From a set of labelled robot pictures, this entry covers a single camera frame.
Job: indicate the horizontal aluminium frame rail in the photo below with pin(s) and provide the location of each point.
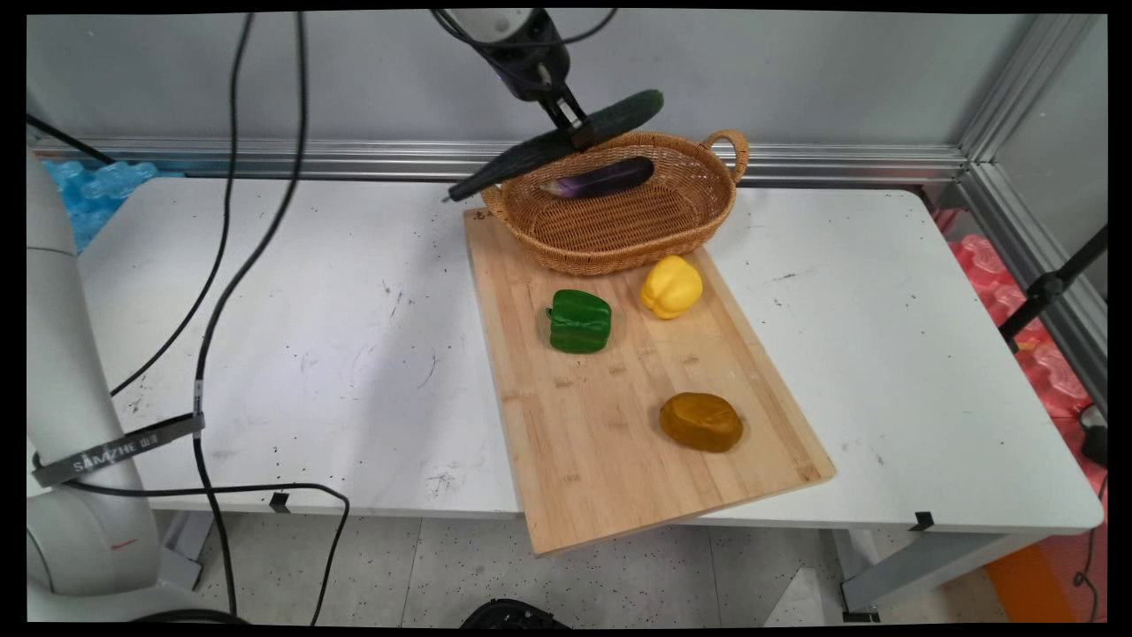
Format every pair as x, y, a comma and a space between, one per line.
354, 157

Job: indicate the bamboo cutting board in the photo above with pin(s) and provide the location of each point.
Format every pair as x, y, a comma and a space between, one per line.
610, 442

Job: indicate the green bell pepper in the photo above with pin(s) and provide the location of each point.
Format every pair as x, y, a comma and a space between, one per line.
579, 323

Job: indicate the black tripod stand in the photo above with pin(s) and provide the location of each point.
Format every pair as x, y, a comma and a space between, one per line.
1048, 287

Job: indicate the purple eggplant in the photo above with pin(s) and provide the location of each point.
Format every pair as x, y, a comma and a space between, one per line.
601, 179

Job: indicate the black round floor object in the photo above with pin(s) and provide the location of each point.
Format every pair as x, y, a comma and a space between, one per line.
513, 613

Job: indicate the pink foam mat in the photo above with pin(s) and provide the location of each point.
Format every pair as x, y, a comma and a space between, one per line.
1052, 372

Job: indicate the yellow bell pepper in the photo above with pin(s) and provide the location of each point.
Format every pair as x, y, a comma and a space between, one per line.
672, 285

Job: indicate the long dark green cucumber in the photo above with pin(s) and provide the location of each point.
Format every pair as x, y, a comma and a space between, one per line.
522, 155

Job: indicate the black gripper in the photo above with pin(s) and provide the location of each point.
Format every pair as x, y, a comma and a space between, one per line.
529, 64

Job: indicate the orange floor object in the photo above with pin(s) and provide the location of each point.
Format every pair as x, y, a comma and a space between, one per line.
1035, 579

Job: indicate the woven wicker basket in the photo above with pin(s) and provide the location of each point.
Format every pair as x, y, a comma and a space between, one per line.
619, 234

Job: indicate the white table leg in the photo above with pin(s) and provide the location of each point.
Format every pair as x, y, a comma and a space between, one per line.
920, 566
184, 548

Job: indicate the sloping aluminium frame rail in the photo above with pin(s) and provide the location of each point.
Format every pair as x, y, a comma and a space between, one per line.
1035, 257

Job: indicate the upright aluminium frame post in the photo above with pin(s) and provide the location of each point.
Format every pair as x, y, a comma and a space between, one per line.
1017, 80

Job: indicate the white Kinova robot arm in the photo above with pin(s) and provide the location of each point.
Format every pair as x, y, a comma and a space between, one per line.
71, 354

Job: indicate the brown potato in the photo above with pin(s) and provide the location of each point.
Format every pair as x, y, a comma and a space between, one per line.
701, 423

